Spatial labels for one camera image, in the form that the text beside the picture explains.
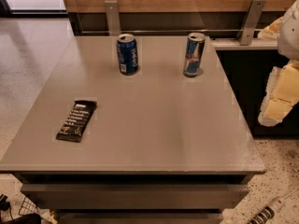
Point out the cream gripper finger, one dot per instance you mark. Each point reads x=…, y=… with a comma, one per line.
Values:
x=271, y=31
x=282, y=94

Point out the red bull can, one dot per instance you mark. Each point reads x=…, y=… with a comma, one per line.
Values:
x=193, y=55

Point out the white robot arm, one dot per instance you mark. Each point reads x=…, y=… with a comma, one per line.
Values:
x=288, y=37

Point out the blue pepsi can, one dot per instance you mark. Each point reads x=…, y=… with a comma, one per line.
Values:
x=127, y=54

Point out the white power strip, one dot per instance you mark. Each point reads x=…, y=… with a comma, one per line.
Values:
x=270, y=210

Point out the upper grey drawer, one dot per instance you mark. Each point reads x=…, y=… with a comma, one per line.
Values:
x=111, y=196

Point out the grey drawer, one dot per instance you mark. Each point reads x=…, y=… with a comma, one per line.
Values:
x=141, y=218
x=111, y=196

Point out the black snack bar wrapper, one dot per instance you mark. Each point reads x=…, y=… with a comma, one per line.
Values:
x=76, y=122

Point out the lower grey drawer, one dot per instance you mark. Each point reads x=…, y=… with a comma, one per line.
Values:
x=141, y=218

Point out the right metal bracket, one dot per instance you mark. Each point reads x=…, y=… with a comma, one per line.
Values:
x=247, y=30

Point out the metal bracket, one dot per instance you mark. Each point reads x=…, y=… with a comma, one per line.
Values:
x=247, y=30
x=113, y=17

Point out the left metal bracket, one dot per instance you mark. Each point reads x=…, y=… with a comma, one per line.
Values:
x=113, y=17

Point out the black wire basket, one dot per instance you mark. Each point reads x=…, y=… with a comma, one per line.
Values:
x=28, y=212

